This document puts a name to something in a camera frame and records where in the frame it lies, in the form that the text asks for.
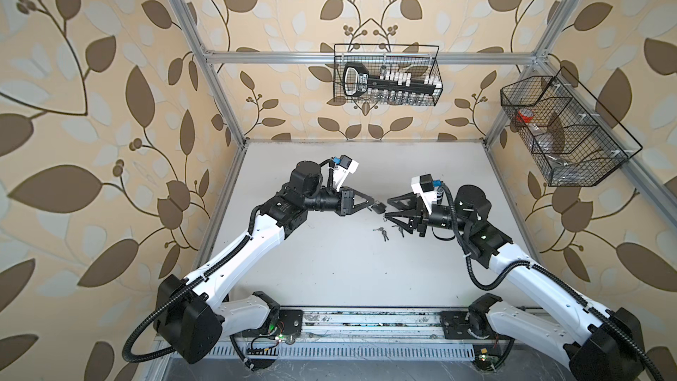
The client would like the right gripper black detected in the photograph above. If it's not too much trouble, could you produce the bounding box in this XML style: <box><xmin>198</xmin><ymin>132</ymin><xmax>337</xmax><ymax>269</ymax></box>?
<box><xmin>385</xmin><ymin>191</ymin><xmax>470</xmax><ymax>238</ymax></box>

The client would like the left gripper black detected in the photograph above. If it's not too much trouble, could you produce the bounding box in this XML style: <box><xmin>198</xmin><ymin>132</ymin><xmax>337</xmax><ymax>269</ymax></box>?
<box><xmin>301</xmin><ymin>184</ymin><xmax>374</xmax><ymax>218</ymax></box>

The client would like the black padlock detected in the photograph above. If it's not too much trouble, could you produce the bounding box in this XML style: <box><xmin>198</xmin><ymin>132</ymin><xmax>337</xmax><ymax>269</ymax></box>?
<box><xmin>370</xmin><ymin>202</ymin><xmax>386</xmax><ymax>214</ymax></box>

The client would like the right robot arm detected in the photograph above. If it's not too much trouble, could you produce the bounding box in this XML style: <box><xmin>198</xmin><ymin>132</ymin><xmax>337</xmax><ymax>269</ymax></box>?
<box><xmin>384</xmin><ymin>176</ymin><xmax>665</xmax><ymax>380</ymax></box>

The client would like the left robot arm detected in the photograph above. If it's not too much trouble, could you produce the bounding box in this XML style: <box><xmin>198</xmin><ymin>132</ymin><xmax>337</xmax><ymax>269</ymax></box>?
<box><xmin>122</xmin><ymin>155</ymin><xmax>375</xmax><ymax>363</ymax></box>

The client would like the small key pair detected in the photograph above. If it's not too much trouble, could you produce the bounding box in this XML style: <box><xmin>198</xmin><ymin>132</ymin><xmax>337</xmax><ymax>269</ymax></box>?
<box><xmin>391</xmin><ymin>225</ymin><xmax>405</xmax><ymax>238</ymax></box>

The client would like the black socket set holder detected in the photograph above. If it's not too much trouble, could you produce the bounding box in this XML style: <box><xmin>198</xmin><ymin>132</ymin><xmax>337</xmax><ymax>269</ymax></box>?
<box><xmin>338</xmin><ymin>62</ymin><xmax>444</xmax><ymax>101</ymax></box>

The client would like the red capped item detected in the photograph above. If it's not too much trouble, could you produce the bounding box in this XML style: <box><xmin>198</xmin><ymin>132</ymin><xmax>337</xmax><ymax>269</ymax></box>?
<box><xmin>515</xmin><ymin>109</ymin><xmax>534</xmax><ymax>125</ymax></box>

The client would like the clear plastic bag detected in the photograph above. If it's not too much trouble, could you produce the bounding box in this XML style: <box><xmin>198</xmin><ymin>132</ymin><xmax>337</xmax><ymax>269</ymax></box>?
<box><xmin>536</xmin><ymin>146</ymin><xmax>588</xmax><ymax>186</ymax></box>

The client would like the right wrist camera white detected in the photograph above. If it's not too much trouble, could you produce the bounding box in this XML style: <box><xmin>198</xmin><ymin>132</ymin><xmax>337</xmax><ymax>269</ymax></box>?
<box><xmin>411</xmin><ymin>174</ymin><xmax>444</xmax><ymax>212</ymax></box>

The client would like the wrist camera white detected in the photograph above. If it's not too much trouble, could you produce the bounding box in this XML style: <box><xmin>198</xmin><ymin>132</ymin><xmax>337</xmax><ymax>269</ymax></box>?
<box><xmin>330</xmin><ymin>155</ymin><xmax>359</xmax><ymax>191</ymax></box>
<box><xmin>411</xmin><ymin>174</ymin><xmax>444</xmax><ymax>212</ymax></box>

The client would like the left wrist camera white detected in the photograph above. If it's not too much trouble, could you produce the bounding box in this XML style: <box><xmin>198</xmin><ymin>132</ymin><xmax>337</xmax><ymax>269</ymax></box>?
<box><xmin>330</xmin><ymin>155</ymin><xmax>359</xmax><ymax>191</ymax></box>

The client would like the back wire basket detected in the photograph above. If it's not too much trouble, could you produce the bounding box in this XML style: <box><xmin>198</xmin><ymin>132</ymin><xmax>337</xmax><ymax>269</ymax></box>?
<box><xmin>333</xmin><ymin>42</ymin><xmax>444</xmax><ymax>107</ymax></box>

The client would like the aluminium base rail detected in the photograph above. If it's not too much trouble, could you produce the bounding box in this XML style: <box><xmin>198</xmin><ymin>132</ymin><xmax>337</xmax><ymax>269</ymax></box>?
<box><xmin>154</xmin><ymin>305</ymin><xmax>593</xmax><ymax>363</ymax></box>

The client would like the side wire basket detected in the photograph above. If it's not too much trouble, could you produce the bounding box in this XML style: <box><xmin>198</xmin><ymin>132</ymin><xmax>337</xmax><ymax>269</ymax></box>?
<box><xmin>501</xmin><ymin>67</ymin><xmax>643</xmax><ymax>188</ymax></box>

